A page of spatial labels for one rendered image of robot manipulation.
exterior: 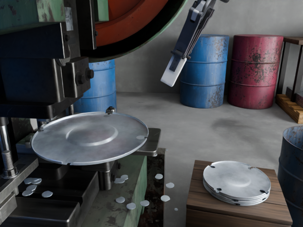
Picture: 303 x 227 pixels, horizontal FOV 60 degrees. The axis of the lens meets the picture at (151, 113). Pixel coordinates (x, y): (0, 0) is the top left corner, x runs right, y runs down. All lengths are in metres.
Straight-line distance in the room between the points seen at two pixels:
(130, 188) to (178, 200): 1.03
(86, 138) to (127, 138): 0.10
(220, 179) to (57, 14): 0.98
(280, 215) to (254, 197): 0.11
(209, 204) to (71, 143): 0.69
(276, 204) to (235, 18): 3.06
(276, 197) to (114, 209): 0.81
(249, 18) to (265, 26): 0.25
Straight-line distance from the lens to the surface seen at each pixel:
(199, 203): 1.16
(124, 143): 0.64
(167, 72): 0.59
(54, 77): 0.60
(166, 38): 3.92
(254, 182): 1.28
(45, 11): 0.48
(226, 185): 1.22
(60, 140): 0.69
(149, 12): 0.94
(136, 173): 0.78
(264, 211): 1.19
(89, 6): 0.72
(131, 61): 4.02
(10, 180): 0.62
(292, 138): 1.76
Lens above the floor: 1.06
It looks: 20 degrees down
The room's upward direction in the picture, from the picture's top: straight up
